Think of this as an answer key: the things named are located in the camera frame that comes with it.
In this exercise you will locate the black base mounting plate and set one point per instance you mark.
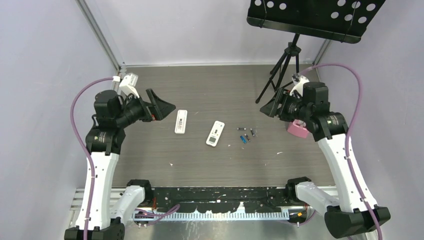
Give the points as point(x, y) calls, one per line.
point(263, 199)

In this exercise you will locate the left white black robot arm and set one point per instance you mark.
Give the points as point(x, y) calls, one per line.
point(98, 219)

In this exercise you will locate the white remote with buttons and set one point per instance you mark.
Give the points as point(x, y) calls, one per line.
point(215, 133)

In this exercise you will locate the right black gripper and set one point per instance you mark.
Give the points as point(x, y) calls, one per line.
point(271, 108)

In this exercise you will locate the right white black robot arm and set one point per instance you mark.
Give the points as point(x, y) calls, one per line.
point(354, 211)

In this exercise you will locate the white remote face down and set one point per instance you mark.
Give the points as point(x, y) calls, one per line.
point(181, 122)

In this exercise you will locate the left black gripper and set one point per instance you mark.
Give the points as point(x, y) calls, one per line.
point(161, 107)

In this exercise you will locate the pink box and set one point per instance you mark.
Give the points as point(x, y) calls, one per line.
point(298, 128)

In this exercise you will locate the black music stand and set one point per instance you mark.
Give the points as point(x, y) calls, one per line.
point(343, 21)

